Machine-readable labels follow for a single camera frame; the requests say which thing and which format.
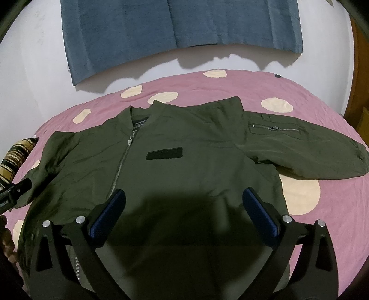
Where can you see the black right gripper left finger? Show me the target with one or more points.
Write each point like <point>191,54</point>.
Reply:
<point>52,275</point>

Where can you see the left hand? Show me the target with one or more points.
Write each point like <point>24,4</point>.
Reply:
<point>8,245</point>

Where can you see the brown wooden door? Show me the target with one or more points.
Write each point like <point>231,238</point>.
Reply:
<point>358,100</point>

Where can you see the olive green bomber jacket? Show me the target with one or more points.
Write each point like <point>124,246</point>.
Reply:
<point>184,233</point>

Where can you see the blue curtain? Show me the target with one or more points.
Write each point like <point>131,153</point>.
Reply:
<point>99,35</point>

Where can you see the striped yellow black cloth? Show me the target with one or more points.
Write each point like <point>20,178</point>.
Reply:
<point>14,159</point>

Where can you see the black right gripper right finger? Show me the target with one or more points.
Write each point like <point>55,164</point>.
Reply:
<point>315,275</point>

